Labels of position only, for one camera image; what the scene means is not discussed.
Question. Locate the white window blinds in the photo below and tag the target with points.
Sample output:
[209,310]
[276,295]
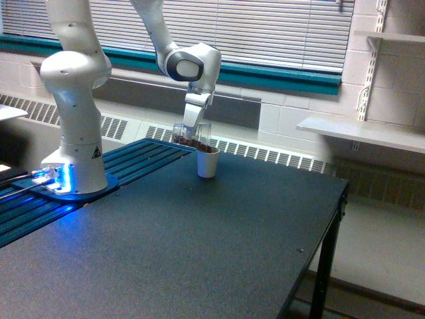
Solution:
[310,35]

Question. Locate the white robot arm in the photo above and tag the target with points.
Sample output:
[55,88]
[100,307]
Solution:
[71,75]

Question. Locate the white upper wall shelf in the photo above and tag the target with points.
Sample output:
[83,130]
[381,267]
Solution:
[398,37]

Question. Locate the black table leg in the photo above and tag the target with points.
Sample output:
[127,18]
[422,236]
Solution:
[326,260]

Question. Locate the blue slotted aluminium rail panel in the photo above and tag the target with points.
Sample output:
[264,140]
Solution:
[65,185]

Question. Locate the white paper cup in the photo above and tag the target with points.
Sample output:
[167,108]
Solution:
[207,163]

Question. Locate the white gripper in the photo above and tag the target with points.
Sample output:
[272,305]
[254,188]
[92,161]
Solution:
[195,106]

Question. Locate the white shelf bracket rail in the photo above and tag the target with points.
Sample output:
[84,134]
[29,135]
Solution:
[374,42]

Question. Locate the white lower wall shelf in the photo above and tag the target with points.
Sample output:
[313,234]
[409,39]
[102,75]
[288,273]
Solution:
[386,135]

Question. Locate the white wall shelf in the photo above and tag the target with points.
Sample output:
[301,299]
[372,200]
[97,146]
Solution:
[398,37]
[386,135]

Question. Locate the white object at left edge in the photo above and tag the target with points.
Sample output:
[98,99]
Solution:
[8,112]

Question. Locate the clear plastic cup with nuts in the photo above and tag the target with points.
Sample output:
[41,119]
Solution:
[200,143]

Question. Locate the white radiator vent cover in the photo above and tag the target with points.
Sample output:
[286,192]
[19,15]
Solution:
[373,183]

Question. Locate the teal window sill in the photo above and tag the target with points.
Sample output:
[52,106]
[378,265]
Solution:
[286,79]

